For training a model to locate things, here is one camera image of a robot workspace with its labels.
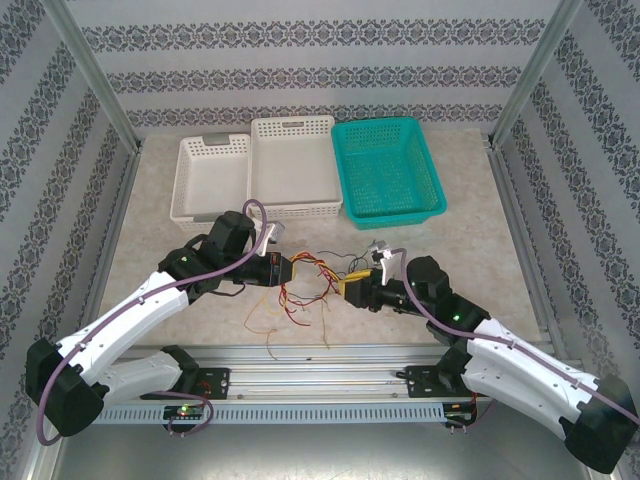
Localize small controller circuit board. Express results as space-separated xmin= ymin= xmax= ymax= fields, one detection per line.
xmin=163 ymin=404 xmax=207 ymax=420
xmin=443 ymin=403 xmax=477 ymax=426

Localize aluminium side rail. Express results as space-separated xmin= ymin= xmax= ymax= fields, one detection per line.
xmin=69 ymin=142 xmax=146 ymax=366
xmin=487 ymin=139 xmax=559 ymax=346

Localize slotted grey cable duct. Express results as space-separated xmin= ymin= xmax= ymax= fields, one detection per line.
xmin=97 ymin=399 xmax=481 ymax=426

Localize white basket grey handles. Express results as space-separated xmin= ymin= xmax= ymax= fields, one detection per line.
xmin=169 ymin=133 xmax=251 ymax=232

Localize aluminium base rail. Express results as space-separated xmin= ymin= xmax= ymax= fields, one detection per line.
xmin=114 ymin=344 xmax=556 ymax=401

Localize white perforated basket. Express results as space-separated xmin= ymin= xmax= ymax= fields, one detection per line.
xmin=248 ymin=114 xmax=345 ymax=222

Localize aluminium frame post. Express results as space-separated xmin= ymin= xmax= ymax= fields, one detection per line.
xmin=42 ymin=0 xmax=145 ymax=154
xmin=491 ymin=0 xmax=587 ymax=150

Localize teal perforated basket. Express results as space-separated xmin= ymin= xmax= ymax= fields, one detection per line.
xmin=330 ymin=117 xmax=449 ymax=231

